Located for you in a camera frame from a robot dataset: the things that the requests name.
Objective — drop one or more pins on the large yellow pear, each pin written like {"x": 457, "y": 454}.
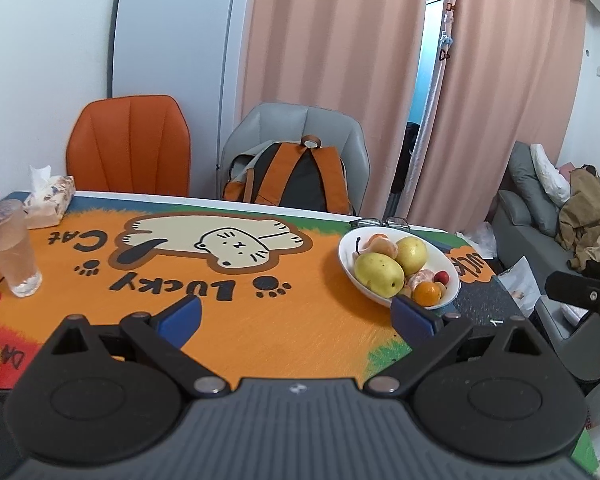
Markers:
{"x": 412, "y": 254}

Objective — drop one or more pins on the grey chair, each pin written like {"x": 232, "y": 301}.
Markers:
{"x": 268, "y": 122}

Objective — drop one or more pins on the red lychee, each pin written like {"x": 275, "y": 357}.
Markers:
{"x": 442, "y": 277}

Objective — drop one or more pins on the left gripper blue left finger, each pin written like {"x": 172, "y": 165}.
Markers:
{"x": 158, "y": 340}

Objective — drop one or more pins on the pink curtain right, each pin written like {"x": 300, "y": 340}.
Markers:
{"x": 510, "y": 75}

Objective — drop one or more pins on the pink curtain left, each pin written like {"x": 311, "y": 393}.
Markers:
{"x": 359, "y": 57}

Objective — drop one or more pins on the brown clothes pile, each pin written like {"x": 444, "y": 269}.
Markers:
{"x": 579, "y": 222}

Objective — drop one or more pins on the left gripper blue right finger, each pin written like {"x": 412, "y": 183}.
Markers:
{"x": 433, "y": 339}

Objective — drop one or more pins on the colourful cat table mat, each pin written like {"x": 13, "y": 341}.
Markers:
{"x": 293, "y": 337}

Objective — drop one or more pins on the orange chair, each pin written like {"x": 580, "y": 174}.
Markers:
{"x": 132, "y": 144}

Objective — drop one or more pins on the pink curtain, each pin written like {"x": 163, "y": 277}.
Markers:
{"x": 510, "y": 75}
{"x": 359, "y": 57}

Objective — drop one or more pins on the white ceramic plate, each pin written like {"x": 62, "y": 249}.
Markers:
{"x": 437, "y": 261}

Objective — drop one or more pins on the tissue box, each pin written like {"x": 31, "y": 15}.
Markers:
{"x": 49, "y": 199}

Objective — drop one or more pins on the clear plastic cup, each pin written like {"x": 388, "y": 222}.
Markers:
{"x": 17, "y": 259}

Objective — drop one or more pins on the eyeglasses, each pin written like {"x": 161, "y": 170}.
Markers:
{"x": 397, "y": 223}

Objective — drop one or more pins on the white refrigerator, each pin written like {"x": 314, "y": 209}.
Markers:
{"x": 194, "y": 51}

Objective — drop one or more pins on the orange tangerine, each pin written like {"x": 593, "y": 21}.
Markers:
{"x": 427, "y": 294}

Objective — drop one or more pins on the green yellow pear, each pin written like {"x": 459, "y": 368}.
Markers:
{"x": 380, "y": 274}

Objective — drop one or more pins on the grey sofa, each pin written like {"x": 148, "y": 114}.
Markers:
{"x": 525, "y": 223}

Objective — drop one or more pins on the orange and black backpack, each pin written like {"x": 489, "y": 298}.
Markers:
{"x": 303, "y": 174}

